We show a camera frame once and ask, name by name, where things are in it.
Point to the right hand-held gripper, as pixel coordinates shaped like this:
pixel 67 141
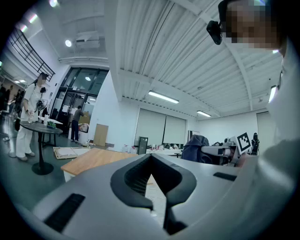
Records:
pixel 220 151

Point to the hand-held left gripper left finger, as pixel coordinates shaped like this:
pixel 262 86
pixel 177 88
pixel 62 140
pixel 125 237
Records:
pixel 93 199

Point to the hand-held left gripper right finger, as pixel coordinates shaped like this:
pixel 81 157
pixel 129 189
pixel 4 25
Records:
pixel 211 192

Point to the dark jacket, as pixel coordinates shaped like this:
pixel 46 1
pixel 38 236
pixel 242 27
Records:
pixel 194 147

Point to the ceiling tube light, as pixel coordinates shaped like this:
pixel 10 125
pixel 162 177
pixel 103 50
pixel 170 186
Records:
pixel 163 97
pixel 204 114

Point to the white window blind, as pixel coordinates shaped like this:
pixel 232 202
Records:
pixel 151 127
pixel 174 130

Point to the clear water jug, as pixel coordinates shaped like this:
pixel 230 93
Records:
pixel 125 148
pixel 133 150

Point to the brown cardboard board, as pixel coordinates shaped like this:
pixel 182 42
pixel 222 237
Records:
pixel 101 134

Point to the black metal cabinet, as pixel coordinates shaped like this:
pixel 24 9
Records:
pixel 143 145

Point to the large brown cardboard sheet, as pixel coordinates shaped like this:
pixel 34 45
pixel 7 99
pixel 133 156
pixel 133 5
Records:
pixel 84 118

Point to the person's white shirt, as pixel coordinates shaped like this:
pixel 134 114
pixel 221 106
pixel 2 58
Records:
pixel 288 105

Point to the small green potted plant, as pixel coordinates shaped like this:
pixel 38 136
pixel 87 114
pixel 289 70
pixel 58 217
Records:
pixel 52 125

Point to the small white table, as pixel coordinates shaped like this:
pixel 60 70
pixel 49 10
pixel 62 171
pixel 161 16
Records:
pixel 55 121

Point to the clear plastic bottle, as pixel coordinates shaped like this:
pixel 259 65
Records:
pixel 30 119

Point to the black framed glass door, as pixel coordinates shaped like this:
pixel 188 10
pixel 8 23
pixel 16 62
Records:
pixel 77 93

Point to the person's head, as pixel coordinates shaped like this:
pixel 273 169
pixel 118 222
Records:
pixel 248 25

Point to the round ceiling lamp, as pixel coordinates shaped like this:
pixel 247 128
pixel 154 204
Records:
pixel 68 43

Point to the white ceiling air unit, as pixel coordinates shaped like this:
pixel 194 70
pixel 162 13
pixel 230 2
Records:
pixel 87 40

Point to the black stair railing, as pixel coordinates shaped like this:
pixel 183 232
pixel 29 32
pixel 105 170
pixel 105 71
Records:
pixel 30 52

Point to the wooden frame with white panel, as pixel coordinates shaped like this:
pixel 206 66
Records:
pixel 68 152

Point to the round black pedestal table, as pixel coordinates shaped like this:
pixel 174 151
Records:
pixel 42 127

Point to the black head camera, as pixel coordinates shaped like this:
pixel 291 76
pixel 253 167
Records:
pixel 214 31

